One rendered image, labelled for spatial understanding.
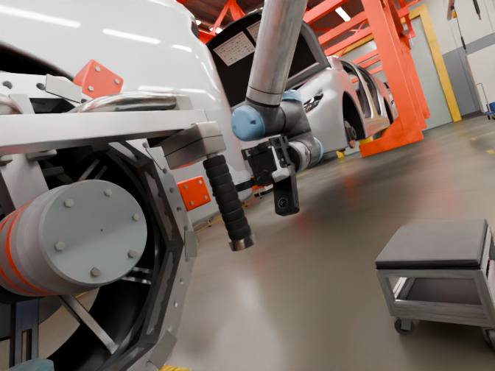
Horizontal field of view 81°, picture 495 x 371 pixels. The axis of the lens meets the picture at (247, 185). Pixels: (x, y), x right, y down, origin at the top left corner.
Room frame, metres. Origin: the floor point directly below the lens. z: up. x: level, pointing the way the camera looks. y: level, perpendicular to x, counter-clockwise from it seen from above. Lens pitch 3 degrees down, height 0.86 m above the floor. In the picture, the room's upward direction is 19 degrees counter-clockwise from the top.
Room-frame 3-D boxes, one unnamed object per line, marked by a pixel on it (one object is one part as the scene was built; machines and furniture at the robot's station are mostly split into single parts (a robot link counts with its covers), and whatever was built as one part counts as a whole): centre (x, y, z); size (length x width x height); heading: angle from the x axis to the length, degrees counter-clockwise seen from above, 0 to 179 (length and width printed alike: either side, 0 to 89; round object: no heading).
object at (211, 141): (0.47, 0.06, 0.93); 0.09 x 0.05 x 0.05; 55
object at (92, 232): (0.41, 0.27, 0.85); 0.21 x 0.14 x 0.14; 55
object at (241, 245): (0.45, 0.04, 0.83); 0.04 x 0.04 x 0.16
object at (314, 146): (0.74, -0.16, 0.85); 0.11 x 0.08 x 0.09; 145
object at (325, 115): (5.03, -1.51, 1.49); 4.95 x 1.86 x 1.59; 145
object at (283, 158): (0.61, -0.07, 0.86); 0.12 x 0.08 x 0.09; 145
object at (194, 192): (0.71, 0.15, 0.85); 0.09 x 0.08 x 0.07; 145
